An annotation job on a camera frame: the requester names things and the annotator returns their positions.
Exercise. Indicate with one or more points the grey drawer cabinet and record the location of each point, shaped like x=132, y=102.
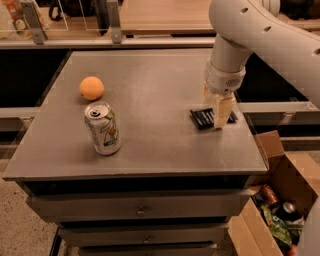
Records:
x=190, y=181

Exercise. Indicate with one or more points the middle grey metal bracket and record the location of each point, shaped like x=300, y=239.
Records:
x=114, y=20

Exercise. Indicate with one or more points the dark can in box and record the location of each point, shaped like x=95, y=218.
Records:
x=286, y=211

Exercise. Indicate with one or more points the black bag top right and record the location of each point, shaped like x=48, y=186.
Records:
x=301, y=9

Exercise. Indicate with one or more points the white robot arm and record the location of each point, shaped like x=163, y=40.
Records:
x=245, y=27

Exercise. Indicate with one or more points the white green soda can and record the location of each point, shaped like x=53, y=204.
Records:
x=101, y=123

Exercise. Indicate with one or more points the grey horizontal rail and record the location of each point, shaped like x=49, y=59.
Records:
x=126, y=43

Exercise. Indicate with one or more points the left grey metal bracket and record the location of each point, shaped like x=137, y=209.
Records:
x=32, y=18

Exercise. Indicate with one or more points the brown can in box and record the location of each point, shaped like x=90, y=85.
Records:
x=269, y=194

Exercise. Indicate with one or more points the red apple in box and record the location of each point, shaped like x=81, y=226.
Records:
x=292, y=251

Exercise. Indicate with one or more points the drawer round knob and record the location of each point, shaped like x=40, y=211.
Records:
x=146, y=240
x=141, y=212

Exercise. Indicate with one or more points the orange fruit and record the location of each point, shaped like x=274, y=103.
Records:
x=91, y=88

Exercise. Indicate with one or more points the wooden desk top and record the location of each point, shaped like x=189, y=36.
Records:
x=164, y=17

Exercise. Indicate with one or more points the grey metal bracket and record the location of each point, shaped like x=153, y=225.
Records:
x=32, y=18
x=114, y=20

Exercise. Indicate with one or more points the blue rxbar blueberry wrapper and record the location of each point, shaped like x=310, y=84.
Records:
x=205, y=119

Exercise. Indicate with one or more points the brown cardboard box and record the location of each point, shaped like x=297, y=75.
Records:
x=295, y=178

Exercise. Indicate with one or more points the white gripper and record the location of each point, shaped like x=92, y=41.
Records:
x=222, y=81

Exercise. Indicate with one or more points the green snack bag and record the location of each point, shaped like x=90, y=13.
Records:
x=286, y=233

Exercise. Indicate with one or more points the top drawer round knob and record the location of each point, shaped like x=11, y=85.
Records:
x=141, y=212

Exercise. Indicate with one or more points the orange white snack bag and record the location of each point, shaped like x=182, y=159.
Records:
x=13, y=23

